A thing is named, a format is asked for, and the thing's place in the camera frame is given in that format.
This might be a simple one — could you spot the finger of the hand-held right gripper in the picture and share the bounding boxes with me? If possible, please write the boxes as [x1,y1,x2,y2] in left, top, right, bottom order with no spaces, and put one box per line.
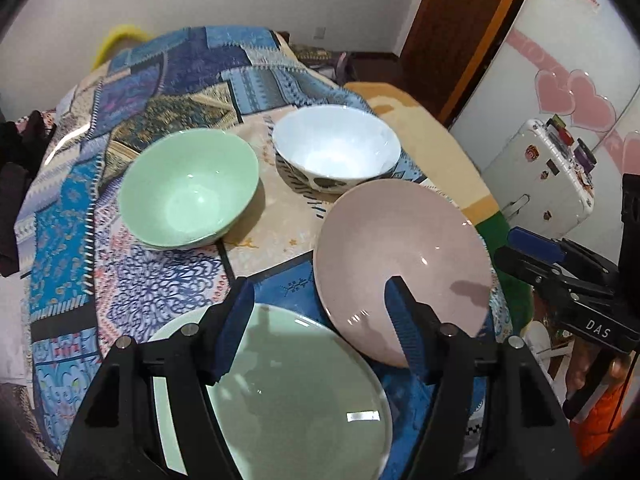
[507,226,621,283]
[494,245,587,311]

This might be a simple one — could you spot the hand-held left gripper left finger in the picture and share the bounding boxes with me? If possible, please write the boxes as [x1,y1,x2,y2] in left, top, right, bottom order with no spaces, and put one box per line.
[57,276,257,480]

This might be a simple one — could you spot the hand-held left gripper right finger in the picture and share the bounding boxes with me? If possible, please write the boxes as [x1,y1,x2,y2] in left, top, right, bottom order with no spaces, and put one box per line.
[384,275,583,480]

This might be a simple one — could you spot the pink bowl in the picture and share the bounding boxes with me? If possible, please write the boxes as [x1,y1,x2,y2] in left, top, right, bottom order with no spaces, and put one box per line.
[313,181,496,368]

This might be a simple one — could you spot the green plate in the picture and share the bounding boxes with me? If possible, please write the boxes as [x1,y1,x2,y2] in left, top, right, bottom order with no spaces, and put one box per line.
[148,303,392,480]

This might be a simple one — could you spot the green bowl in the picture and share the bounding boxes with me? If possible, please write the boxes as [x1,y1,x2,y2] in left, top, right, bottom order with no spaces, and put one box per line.
[118,128,261,250]

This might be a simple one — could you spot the white patterned bowl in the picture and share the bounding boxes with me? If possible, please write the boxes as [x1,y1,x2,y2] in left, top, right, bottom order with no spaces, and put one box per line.
[272,106,402,194]

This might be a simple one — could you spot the white suitcase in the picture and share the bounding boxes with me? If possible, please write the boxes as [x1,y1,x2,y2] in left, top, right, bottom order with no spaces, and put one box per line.
[480,119,597,238]

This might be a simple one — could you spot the orange clothing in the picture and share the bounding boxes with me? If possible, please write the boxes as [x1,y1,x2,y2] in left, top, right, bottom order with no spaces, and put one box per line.
[570,355,631,466]

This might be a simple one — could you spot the blue patchwork blanket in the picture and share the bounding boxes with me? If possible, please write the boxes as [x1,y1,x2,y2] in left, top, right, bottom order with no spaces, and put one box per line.
[14,25,501,480]

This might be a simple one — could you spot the white heart print sliding door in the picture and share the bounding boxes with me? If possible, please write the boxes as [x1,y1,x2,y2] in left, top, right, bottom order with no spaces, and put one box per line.
[447,0,640,196]

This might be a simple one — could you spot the brown wooden door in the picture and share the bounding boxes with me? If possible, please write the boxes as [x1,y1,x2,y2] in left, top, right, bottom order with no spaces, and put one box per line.
[395,0,543,126]

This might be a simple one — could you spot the pile of black clothes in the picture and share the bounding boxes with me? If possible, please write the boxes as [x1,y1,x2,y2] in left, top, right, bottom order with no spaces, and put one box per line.
[0,110,56,278]

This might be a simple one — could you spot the dark patterned cloth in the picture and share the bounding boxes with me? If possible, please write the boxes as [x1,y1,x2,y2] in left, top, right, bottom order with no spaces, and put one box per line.
[290,42,353,83]

